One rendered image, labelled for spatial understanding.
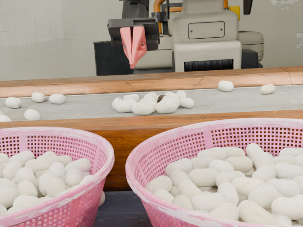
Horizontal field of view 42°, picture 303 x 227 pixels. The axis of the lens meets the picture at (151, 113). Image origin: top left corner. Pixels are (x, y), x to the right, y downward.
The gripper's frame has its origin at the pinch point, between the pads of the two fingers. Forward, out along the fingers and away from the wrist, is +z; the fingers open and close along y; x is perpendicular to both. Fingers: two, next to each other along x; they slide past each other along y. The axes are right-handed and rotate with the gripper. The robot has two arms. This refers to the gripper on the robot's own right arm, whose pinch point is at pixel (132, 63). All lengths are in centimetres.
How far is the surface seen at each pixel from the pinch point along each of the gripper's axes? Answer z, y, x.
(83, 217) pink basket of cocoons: 39.4, 0.5, -23.7
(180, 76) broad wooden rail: -6.1, 9.1, 11.6
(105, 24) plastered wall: -151, -41, 126
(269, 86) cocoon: 3.5, 26.2, 4.2
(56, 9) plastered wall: -156, -73, 116
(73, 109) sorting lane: 9.0, -10.9, 2.1
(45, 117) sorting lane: 13.4, -14.3, -1.6
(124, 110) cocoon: 12.5, -0.4, -2.0
